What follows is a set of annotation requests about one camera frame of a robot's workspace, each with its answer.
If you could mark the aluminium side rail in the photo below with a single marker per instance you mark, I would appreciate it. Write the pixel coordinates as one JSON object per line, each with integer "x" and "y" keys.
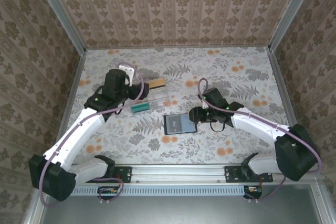
{"x": 74, "y": 82}
{"x": 284, "y": 82}

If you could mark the black connector port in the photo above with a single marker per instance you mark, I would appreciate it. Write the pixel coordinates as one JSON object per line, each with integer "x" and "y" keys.
{"x": 253, "y": 191}
{"x": 107, "y": 192}

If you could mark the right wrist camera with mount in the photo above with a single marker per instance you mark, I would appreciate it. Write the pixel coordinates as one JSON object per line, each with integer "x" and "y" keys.
{"x": 204, "y": 105}

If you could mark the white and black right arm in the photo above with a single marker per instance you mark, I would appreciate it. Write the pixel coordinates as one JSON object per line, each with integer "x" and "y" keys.
{"x": 252, "y": 124}

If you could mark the dark blue leather card holder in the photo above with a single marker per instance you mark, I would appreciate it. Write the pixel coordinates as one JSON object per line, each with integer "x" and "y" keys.
{"x": 187, "y": 125}

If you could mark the aluminium front beam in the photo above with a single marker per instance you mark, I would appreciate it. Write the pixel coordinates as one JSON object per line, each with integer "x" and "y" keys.
{"x": 178, "y": 172}

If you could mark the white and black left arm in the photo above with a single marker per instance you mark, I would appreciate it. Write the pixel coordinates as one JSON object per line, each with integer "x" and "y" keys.
{"x": 76, "y": 132}

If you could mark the grey metal panel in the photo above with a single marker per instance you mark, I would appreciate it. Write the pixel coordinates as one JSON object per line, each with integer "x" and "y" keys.
{"x": 170, "y": 211}

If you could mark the black and wood block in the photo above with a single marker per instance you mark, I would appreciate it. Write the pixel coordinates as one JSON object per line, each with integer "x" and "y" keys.
{"x": 157, "y": 82}

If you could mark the aluminium frame upright post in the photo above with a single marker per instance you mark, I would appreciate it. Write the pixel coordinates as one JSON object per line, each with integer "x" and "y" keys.
{"x": 292, "y": 11}
{"x": 63, "y": 11}

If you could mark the floral patterned table cover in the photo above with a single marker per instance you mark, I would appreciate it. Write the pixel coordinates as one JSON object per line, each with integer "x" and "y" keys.
{"x": 199, "y": 64}

